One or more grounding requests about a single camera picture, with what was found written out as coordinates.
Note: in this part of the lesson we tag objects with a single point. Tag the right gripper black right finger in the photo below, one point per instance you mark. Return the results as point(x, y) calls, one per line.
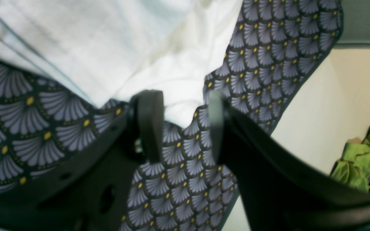
point(279, 191)

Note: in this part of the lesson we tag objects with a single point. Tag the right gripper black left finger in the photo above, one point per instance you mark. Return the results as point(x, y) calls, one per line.
point(90, 191)

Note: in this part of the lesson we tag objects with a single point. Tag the white printed T-shirt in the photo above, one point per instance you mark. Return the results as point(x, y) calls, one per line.
point(104, 49)

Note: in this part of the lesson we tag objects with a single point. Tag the green cloth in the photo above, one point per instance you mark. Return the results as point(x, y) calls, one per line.
point(353, 168)

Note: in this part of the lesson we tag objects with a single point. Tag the fan-patterned grey tablecloth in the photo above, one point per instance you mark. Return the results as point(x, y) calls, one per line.
point(275, 46)

